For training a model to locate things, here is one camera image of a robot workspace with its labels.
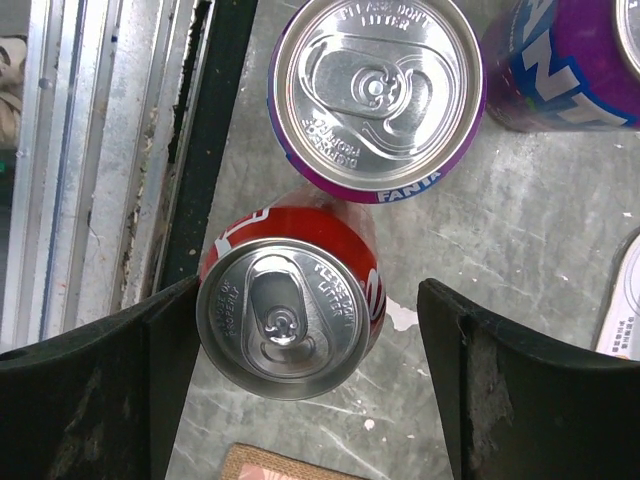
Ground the blue correction tape package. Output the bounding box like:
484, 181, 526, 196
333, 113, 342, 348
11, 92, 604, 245
593, 229, 639, 361

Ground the burlap canvas tote bag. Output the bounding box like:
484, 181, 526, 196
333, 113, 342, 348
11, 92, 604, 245
220, 443, 359, 480

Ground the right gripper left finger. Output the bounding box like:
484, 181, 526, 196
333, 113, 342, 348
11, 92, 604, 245
1, 276, 199, 479

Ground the purple fanta can back middle-left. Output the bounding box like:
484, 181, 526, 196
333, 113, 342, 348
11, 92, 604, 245
481, 1, 639, 132

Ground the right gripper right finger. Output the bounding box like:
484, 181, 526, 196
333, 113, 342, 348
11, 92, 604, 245
417, 279, 639, 479

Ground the aluminium frame rail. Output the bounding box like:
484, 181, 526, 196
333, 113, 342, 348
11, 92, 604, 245
1, 1, 256, 350

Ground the red cola can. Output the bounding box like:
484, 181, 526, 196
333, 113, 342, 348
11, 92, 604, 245
196, 201, 386, 400

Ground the purple fanta can front middle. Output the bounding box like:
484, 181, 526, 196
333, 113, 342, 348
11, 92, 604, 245
267, 1, 487, 204

